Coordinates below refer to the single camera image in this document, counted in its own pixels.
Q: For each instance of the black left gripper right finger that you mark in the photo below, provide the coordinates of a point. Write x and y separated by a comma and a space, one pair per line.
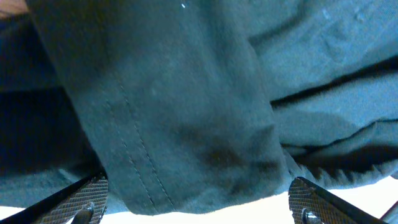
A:
310, 203

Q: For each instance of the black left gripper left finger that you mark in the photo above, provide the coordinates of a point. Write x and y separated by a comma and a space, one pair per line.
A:
84, 201

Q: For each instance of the black t-shirt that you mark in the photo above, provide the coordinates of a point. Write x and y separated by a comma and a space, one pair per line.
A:
194, 106

